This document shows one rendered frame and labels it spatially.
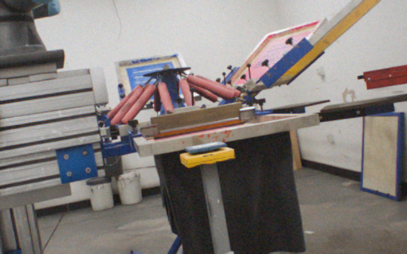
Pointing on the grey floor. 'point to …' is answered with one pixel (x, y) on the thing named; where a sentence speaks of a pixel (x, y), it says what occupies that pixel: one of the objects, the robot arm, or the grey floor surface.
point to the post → (212, 191)
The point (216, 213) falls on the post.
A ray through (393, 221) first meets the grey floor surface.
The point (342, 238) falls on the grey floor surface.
